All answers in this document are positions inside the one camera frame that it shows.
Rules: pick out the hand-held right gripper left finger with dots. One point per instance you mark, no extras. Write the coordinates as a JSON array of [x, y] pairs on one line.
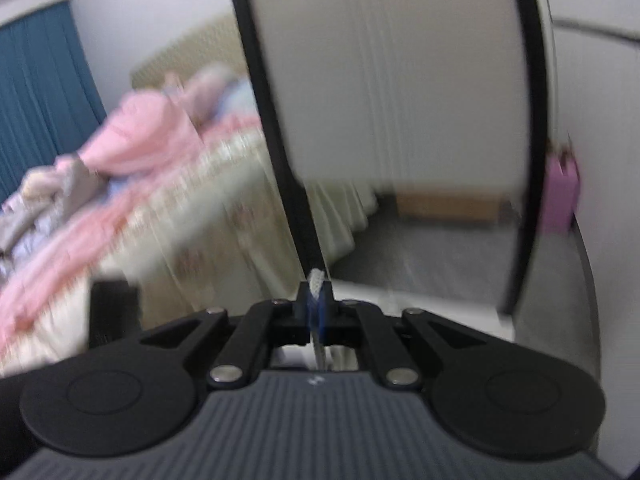
[[307, 312]]

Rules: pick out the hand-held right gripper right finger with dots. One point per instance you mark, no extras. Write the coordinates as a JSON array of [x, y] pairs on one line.
[[325, 312]]

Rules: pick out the white shoelace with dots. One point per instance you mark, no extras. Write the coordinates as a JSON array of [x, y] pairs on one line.
[[316, 282]]

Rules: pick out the bed with floral cream bedspread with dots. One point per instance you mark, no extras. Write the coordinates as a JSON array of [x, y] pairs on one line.
[[225, 220]]

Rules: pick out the wooden drawer cabinet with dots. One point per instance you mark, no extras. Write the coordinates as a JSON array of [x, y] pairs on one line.
[[450, 207]]

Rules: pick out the pink blanket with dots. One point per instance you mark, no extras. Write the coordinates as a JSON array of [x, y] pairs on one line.
[[140, 135]]

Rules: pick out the pastel pillow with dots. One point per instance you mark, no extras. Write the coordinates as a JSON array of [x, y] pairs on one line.
[[235, 100]]

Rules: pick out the blue curtain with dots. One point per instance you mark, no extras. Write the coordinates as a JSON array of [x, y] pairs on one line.
[[45, 85]]

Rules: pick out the pink cardboard box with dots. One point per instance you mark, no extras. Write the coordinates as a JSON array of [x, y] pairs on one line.
[[560, 200]]

